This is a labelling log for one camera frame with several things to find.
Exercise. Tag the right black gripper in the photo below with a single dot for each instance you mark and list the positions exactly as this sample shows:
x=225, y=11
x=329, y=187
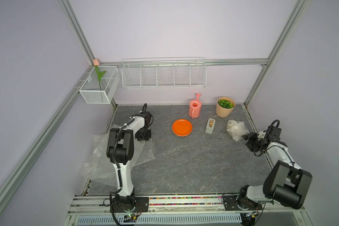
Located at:
x=250, y=137

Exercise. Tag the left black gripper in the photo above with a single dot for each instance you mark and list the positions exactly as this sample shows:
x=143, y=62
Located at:
x=139, y=138

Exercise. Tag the orange plate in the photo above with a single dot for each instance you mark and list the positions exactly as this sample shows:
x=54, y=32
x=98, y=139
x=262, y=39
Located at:
x=182, y=127

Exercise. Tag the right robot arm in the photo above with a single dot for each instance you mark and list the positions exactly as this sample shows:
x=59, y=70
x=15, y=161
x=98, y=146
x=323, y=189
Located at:
x=287, y=183

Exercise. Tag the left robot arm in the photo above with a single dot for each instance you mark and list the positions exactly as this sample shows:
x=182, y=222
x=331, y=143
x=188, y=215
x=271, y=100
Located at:
x=120, y=148

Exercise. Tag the potted green plant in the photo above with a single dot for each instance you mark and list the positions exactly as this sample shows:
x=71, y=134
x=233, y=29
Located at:
x=225, y=107

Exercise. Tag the pink watering can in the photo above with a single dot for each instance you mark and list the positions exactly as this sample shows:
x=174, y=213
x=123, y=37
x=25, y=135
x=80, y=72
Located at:
x=195, y=107

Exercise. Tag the pink artificial tulip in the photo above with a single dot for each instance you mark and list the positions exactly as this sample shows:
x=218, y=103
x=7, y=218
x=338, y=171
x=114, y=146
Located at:
x=100, y=74

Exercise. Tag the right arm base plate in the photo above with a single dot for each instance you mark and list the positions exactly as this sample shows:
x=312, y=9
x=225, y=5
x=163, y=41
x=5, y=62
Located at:
x=234, y=203

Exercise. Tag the long white wire basket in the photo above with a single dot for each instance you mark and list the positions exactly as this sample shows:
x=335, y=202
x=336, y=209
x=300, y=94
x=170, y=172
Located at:
x=164, y=72

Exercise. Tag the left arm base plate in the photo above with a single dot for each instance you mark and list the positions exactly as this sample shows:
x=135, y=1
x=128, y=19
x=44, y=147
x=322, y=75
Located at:
x=130, y=204

